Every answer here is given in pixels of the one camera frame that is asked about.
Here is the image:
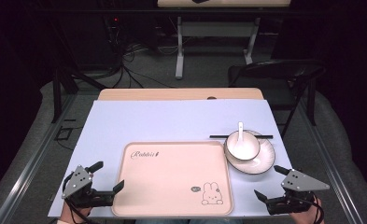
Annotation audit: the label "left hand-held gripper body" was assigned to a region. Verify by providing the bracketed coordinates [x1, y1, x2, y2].
[62, 165, 115, 209]

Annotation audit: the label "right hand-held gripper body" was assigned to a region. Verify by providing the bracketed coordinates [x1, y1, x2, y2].
[266, 168, 331, 216]

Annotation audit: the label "person's right hand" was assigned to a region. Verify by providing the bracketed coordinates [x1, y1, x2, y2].
[289, 197, 326, 224]

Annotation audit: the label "person's left hand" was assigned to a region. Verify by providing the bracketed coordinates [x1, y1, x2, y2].
[59, 201, 92, 224]

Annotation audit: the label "white dark-rimmed plate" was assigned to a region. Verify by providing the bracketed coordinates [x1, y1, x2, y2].
[223, 129, 276, 175]

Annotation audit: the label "white bowl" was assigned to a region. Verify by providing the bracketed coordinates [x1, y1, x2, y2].
[226, 130, 261, 161]

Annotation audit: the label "pink rabbit print tray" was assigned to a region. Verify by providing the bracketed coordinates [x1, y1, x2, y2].
[111, 141, 234, 217]

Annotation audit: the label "white ceramic spoon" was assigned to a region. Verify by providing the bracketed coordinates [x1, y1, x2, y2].
[234, 121, 251, 151]

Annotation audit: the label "black chopsticks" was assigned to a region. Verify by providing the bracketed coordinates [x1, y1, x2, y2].
[209, 133, 275, 140]

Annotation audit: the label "black metal stand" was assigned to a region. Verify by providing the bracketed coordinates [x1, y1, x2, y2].
[51, 66, 108, 124]

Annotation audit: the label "pale lavender table sheet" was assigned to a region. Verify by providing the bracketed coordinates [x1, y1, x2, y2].
[48, 99, 294, 218]

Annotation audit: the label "black folding chair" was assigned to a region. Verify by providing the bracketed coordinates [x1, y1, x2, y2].
[227, 58, 327, 140]

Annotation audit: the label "wooden table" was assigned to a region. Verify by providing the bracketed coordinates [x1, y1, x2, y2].
[97, 87, 264, 102]

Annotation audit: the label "white-legged wooden desk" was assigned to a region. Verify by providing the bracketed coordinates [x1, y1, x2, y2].
[157, 0, 292, 80]

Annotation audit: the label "aluminium floor rail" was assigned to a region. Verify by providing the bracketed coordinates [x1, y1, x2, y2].
[297, 92, 364, 224]
[0, 92, 78, 224]

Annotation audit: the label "bundle of black floor cables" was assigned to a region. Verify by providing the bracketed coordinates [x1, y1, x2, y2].
[103, 15, 176, 90]

